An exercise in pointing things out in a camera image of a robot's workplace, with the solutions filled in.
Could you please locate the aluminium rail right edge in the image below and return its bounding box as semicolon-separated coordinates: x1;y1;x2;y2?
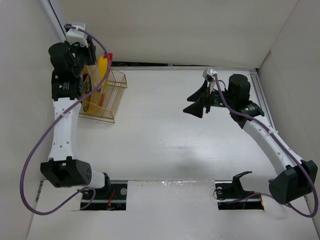
248;70;284;165

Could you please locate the yellow spaghetti bag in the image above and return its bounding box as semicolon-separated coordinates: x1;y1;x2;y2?
87;55;108;115

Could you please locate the yellow wire mesh basket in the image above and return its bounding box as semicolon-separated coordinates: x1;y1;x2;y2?
79;69;128;124

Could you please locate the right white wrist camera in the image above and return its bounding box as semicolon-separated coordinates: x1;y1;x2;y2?
202;67;218;83

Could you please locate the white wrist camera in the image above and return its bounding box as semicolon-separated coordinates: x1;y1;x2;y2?
65;22;89;48
202;67;218;83

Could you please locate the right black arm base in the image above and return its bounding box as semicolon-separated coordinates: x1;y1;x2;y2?
212;171;264;211

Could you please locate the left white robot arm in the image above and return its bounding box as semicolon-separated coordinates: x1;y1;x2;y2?
40;41;110;190

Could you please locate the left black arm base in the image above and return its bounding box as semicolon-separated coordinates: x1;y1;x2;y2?
80;180;128;211

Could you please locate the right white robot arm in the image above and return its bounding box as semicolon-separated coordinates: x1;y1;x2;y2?
183;68;318;204

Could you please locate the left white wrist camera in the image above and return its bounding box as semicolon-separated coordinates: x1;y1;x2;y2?
65;22;89;48

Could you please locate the red spaghetti bag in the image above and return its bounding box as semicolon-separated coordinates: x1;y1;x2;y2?
98;52;114;107

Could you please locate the blue patterned spaghetti bag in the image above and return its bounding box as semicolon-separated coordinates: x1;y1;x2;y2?
85;63;101;90

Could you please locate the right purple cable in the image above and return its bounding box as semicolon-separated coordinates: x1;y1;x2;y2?
212;73;320;218

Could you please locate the navy label spaghetti bag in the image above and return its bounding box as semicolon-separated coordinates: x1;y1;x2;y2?
82;74;93;113

